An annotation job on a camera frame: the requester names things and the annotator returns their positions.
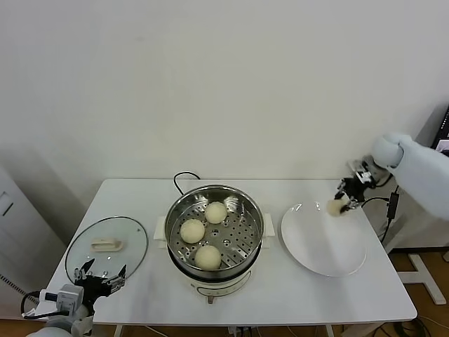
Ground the white round plate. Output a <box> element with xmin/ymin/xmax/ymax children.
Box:
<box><xmin>280</xmin><ymin>202</ymin><xmax>368</xmax><ymax>278</ymax></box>

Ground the white steamed baozi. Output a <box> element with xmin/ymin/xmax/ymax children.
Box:
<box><xmin>194</xmin><ymin>244</ymin><xmax>222</xmax><ymax>270</ymax></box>
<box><xmin>180</xmin><ymin>219</ymin><xmax>206</xmax><ymax>244</ymax></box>
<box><xmin>326</xmin><ymin>199</ymin><xmax>347</xmax><ymax>218</ymax></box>
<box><xmin>205</xmin><ymin>201</ymin><xmax>228</xmax><ymax>225</ymax></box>

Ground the perforated steel steamer basket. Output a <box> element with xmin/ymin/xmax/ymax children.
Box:
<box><xmin>165</xmin><ymin>185</ymin><xmax>267</xmax><ymax>278</ymax></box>

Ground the round glass pot lid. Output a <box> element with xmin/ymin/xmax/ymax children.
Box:
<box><xmin>65</xmin><ymin>216</ymin><xmax>150</xmax><ymax>287</ymax></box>

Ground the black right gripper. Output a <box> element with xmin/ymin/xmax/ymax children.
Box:
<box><xmin>333</xmin><ymin>176</ymin><xmax>370</xmax><ymax>214</ymax></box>

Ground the white side desk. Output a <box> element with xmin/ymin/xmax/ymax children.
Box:
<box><xmin>384</xmin><ymin>196</ymin><xmax>449</xmax><ymax>306</ymax></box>

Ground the camera cable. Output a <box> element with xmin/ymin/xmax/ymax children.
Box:
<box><xmin>20</xmin><ymin>289</ymin><xmax>59</xmax><ymax>320</ymax></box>
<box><xmin>359</xmin><ymin>170</ymin><xmax>394</xmax><ymax>190</ymax></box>

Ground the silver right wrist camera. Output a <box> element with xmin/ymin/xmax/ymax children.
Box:
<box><xmin>347</xmin><ymin>158</ymin><xmax>373</xmax><ymax>176</ymax></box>

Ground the right camera cable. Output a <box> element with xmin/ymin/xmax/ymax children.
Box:
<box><xmin>359</xmin><ymin>170</ymin><xmax>394</xmax><ymax>190</ymax></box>

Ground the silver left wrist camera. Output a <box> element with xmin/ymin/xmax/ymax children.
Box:
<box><xmin>58</xmin><ymin>284</ymin><xmax>85</xmax><ymax>314</ymax></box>

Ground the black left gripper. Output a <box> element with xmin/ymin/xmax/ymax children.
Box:
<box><xmin>73</xmin><ymin>258</ymin><xmax>128</xmax><ymax>307</ymax></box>

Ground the cream electric cooker base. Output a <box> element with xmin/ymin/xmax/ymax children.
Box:
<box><xmin>155</xmin><ymin>213</ymin><xmax>276</xmax><ymax>305</ymax></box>

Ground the black laptop adapter cable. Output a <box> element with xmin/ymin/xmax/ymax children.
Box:
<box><xmin>361</xmin><ymin>185</ymin><xmax>401</xmax><ymax>245</ymax></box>

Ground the left camera cable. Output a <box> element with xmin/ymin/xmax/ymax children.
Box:
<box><xmin>20</xmin><ymin>289</ymin><xmax>59</xmax><ymax>320</ymax></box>

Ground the black cooker power cord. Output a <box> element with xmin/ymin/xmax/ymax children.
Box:
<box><xmin>174</xmin><ymin>171</ymin><xmax>203</xmax><ymax>196</ymax></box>

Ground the dark laptop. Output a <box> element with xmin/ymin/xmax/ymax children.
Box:
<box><xmin>430</xmin><ymin>104</ymin><xmax>449</xmax><ymax>155</ymax></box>

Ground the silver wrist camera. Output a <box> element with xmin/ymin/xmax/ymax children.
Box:
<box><xmin>58</xmin><ymin>284</ymin><xmax>85</xmax><ymax>314</ymax></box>
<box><xmin>347</xmin><ymin>158</ymin><xmax>373</xmax><ymax>176</ymax></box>

